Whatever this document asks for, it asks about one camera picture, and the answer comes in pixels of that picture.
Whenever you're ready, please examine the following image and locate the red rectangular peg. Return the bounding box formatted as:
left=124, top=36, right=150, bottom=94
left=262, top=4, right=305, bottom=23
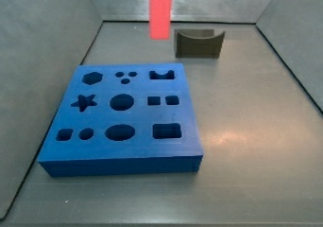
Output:
left=149, top=0, right=172, bottom=40

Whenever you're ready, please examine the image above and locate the blue foam shape-sorter block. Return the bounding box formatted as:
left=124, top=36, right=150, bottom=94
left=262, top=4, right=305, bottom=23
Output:
left=37, top=63, right=202, bottom=177

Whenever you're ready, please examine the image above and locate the black curved plastic holder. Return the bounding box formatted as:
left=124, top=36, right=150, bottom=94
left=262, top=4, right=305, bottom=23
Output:
left=173, top=29, right=225, bottom=59

